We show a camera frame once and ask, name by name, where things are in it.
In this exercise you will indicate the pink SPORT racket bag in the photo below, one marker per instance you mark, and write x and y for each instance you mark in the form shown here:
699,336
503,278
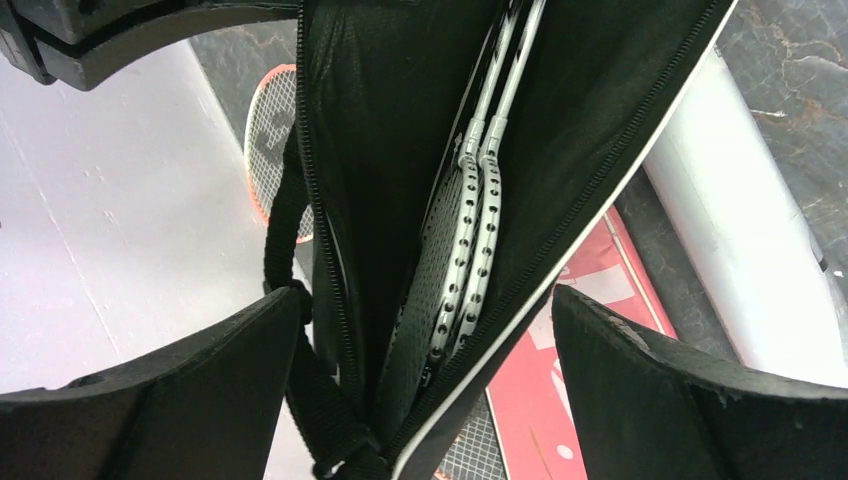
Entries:
528,394

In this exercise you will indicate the white shuttlecock tube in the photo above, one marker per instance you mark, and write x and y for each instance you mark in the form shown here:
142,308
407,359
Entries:
745,234

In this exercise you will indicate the pink frame badminton racket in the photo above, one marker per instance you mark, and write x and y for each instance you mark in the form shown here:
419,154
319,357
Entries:
269,129

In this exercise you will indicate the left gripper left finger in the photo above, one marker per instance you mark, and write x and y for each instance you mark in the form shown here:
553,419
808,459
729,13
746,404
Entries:
203,407

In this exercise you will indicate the black SPORT racket bag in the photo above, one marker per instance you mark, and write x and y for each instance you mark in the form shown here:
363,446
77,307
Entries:
382,96

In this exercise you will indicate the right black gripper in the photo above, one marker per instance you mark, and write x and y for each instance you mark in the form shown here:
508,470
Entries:
82,43

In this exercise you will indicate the white frame badminton racket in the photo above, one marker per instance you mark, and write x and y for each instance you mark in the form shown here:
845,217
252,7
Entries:
427,320

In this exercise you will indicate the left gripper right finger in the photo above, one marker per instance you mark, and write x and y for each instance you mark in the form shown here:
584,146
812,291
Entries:
647,406

